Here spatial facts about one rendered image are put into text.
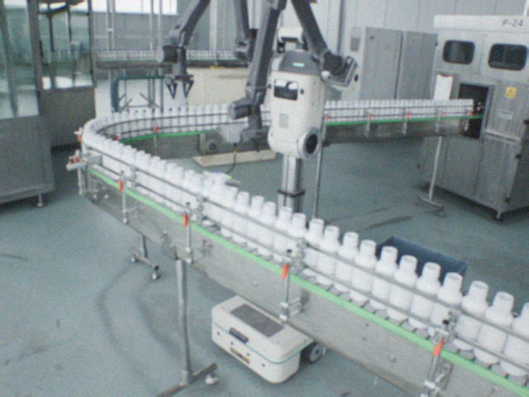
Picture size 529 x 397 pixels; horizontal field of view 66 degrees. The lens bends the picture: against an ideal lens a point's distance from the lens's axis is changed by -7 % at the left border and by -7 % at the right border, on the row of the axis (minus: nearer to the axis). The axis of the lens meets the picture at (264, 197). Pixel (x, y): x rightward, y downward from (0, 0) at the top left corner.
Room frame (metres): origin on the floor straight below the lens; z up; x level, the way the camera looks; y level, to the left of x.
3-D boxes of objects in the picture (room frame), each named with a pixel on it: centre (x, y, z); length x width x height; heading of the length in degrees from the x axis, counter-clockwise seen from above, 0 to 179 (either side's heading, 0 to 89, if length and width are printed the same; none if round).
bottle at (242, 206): (1.33, 0.07, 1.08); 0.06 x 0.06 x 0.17
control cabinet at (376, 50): (7.53, -1.69, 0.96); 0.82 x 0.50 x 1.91; 119
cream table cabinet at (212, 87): (5.88, 0.48, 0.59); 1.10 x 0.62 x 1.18; 119
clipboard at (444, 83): (4.81, -1.91, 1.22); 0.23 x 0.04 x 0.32; 29
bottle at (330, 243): (1.09, -0.19, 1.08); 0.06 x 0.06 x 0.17
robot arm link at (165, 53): (1.79, 0.40, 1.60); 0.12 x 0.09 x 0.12; 138
